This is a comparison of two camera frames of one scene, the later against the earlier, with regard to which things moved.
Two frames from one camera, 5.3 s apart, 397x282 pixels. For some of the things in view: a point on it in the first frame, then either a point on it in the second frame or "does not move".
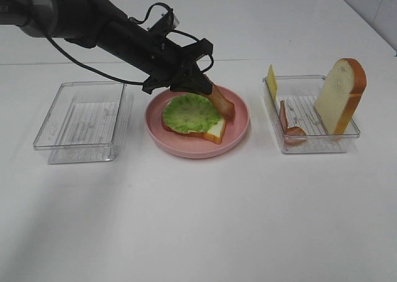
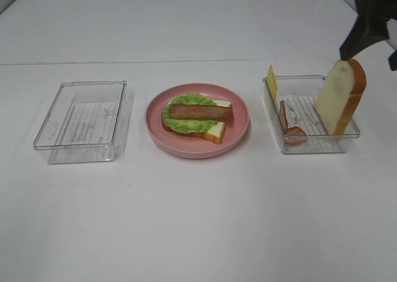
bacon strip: x=294 y=136 does not move
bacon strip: x=223 y=101 → x=201 y=111
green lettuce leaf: x=190 y=112 does not move
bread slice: x=216 y=132 does not move
